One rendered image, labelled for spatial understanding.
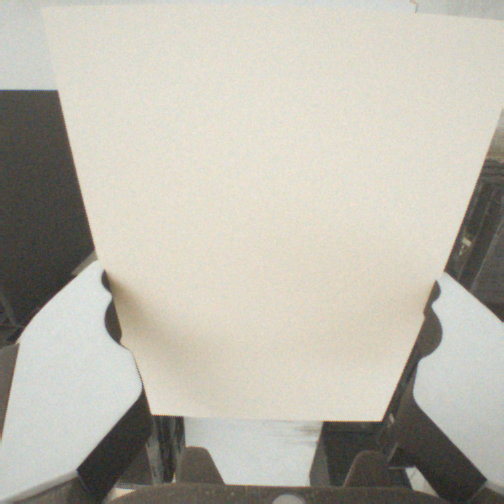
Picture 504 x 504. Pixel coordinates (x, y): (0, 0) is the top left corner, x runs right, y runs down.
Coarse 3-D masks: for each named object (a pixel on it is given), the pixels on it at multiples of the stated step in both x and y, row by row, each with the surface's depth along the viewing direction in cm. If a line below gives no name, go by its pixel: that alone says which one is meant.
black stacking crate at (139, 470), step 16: (0, 320) 48; (0, 336) 45; (16, 336) 46; (160, 416) 57; (160, 432) 60; (144, 448) 66; (160, 448) 60; (144, 464) 63; (128, 480) 60; (144, 480) 61
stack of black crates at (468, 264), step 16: (496, 160) 100; (480, 176) 76; (496, 176) 77; (480, 192) 72; (496, 192) 68; (480, 208) 73; (496, 208) 68; (464, 224) 77; (480, 224) 72; (496, 224) 66; (464, 240) 78; (480, 240) 72; (496, 240) 67; (464, 256) 78; (480, 256) 71; (496, 256) 81; (448, 272) 84; (464, 272) 78; (480, 272) 72; (496, 272) 84; (464, 288) 76; (480, 288) 86; (496, 288) 86; (496, 304) 88
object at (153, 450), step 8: (0, 344) 42; (8, 344) 43; (152, 416) 50; (152, 432) 51; (152, 440) 51; (152, 448) 52; (152, 456) 54; (160, 456) 58; (152, 464) 55; (160, 464) 58; (152, 472) 57; (160, 472) 58; (120, 480) 60; (160, 480) 59
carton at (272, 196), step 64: (64, 64) 7; (128, 64) 7; (192, 64) 7; (256, 64) 7; (320, 64) 7; (384, 64) 7; (448, 64) 7; (128, 128) 8; (192, 128) 8; (256, 128) 8; (320, 128) 8; (384, 128) 8; (448, 128) 8; (128, 192) 9; (192, 192) 9; (256, 192) 9; (320, 192) 9; (384, 192) 9; (448, 192) 9; (128, 256) 10; (192, 256) 10; (256, 256) 10; (320, 256) 10; (384, 256) 10; (448, 256) 10; (128, 320) 11; (192, 320) 11; (256, 320) 11; (320, 320) 11; (384, 320) 11; (192, 384) 13; (256, 384) 13; (320, 384) 13; (384, 384) 13
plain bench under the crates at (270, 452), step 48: (0, 0) 39; (48, 0) 39; (96, 0) 39; (144, 0) 39; (192, 0) 39; (240, 0) 39; (288, 0) 39; (336, 0) 39; (384, 0) 39; (0, 48) 42; (48, 48) 42; (192, 432) 89; (240, 432) 89; (288, 432) 88; (240, 480) 104; (288, 480) 103
